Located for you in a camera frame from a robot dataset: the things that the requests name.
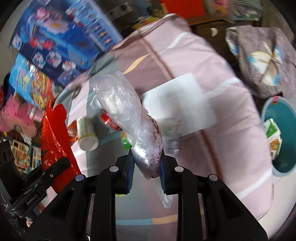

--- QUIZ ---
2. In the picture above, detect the green white carton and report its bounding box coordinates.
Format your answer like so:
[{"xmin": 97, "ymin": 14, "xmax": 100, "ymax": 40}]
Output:
[{"xmin": 263, "ymin": 118, "xmax": 282, "ymax": 140}]

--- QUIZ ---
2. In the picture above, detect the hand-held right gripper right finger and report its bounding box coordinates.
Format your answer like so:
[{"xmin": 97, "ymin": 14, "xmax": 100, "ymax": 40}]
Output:
[{"xmin": 159, "ymin": 149, "xmax": 269, "ymax": 241}]

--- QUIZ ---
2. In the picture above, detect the black device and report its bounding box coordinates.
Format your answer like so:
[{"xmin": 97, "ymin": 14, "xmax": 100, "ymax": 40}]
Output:
[{"xmin": 108, "ymin": 1, "xmax": 139, "ymax": 24}]

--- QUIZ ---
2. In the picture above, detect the clear plastic bag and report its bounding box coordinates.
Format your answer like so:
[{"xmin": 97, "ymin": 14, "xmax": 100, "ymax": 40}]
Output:
[{"xmin": 90, "ymin": 71, "xmax": 174, "ymax": 209}]

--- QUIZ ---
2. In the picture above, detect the teal trash bin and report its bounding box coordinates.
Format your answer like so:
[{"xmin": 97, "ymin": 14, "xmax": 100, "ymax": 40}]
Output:
[{"xmin": 261, "ymin": 96, "xmax": 296, "ymax": 177}]

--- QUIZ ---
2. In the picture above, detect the red soda can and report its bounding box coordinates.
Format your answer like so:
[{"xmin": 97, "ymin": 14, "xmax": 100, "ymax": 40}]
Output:
[{"xmin": 99, "ymin": 110, "xmax": 122, "ymax": 131}]

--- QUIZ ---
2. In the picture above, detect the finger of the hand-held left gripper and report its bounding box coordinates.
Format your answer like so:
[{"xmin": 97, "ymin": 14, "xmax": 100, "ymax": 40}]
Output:
[{"xmin": 23, "ymin": 157, "xmax": 71, "ymax": 188}]

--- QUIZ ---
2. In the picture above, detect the dark wooden cabinet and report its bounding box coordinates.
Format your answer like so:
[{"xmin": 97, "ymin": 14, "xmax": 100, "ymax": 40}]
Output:
[{"xmin": 187, "ymin": 13, "xmax": 262, "ymax": 63}]

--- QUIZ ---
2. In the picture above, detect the colourful cartoon toy box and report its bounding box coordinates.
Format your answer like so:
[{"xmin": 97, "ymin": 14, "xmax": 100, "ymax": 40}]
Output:
[{"xmin": 9, "ymin": 54, "xmax": 63, "ymax": 110}]

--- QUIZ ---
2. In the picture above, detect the grey printed blanket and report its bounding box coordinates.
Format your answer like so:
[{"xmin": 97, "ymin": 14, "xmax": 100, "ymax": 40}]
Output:
[{"xmin": 225, "ymin": 25, "xmax": 296, "ymax": 99}]

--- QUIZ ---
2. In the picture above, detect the large blue toy box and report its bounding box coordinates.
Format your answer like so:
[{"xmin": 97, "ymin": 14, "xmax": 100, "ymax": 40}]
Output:
[{"xmin": 10, "ymin": 0, "xmax": 123, "ymax": 87}]

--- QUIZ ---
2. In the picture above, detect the boxed toy set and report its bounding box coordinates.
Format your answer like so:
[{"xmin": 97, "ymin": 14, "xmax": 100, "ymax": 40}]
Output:
[{"xmin": 11, "ymin": 138, "xmax": 42, "ymax": 173}]

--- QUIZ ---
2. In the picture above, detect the white green paper cup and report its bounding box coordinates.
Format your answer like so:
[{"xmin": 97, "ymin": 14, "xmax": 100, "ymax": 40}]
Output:
[{"xmin": 76, "ymin": 116, "xmax": 99, "ymax": 152}]

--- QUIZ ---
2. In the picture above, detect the green small packet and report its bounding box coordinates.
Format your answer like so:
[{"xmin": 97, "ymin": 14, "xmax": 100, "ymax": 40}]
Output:
[{"xmin": 121, "ymin": 132, "xmax": 131, "ymax": 150}]

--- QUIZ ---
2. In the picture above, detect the yellow printed carton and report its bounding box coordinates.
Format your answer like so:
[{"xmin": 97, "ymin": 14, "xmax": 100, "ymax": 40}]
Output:
[{"xmin": 269, "ymin": 136, "xmax": 283, "ymax": 161}]

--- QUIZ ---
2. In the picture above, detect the person's left hand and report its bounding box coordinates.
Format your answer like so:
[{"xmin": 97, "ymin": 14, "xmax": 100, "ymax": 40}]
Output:
[{"xmin": 25, "ymin": 207, "xmax": 46, "ymax": 229}]

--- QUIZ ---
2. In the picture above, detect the red plastic bag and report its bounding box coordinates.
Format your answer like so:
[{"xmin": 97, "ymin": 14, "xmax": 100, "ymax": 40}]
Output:
[{"xmin": 41, "ymin": 101, "xmax": 82, "ymax": 193}]

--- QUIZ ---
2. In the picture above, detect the white paper sheet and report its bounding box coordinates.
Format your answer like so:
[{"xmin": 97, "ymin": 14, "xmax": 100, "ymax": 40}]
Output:
[{"xmin": 141, "ymin": 72, "xmax": 219, "ymax": 140}]

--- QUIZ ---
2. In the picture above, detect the red and beige box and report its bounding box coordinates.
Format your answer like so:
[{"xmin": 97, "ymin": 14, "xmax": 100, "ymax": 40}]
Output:
[{"xmin": 159, "ymin": 0, "xmax": 205, "ymax": 19}]

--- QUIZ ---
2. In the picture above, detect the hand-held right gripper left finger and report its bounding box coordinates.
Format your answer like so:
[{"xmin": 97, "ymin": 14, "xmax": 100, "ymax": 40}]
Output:
[{"xmin": 28, "ymin": 151, "xmax": 137, "ymax": 241}]

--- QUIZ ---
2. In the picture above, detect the pink grey checked bedsheet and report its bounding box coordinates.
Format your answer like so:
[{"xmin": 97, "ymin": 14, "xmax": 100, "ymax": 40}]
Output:
[{"xmin": 55, "ymin": 13, "xmax": 275, "ymax": 235}]

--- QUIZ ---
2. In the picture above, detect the clear bag of toys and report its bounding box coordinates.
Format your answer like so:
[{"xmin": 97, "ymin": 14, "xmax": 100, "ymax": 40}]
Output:
[{"xmin": 205, "ymin": 0, "xmax": 264, "ymax": 24}]

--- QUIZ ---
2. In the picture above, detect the orange snack wrapper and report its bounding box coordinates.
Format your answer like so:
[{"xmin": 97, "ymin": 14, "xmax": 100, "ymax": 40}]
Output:
[{"xmin": 68, "ymin": 120, "xmax": 79, "ymax": 147}]

